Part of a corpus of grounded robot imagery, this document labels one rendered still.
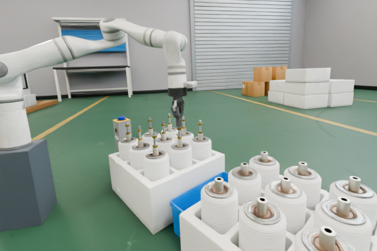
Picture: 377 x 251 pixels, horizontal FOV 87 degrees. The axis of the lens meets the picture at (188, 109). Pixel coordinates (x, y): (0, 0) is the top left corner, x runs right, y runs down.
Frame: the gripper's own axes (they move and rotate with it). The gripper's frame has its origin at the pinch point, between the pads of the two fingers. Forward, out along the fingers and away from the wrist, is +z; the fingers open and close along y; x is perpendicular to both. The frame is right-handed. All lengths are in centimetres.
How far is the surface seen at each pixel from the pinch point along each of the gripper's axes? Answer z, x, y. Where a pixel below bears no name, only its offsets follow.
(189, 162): 16.0, 4.2, 2.4
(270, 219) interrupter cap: 9.9, 28.3, 38.1
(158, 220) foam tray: 30.9, -4.2, 18.3
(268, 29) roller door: -134, 132, -589
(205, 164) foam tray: 18.0, 10.2, -0.5
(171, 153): 12.1, -2.7, 3.9
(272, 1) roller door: -210, 140, -593
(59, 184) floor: 36, -67, -4
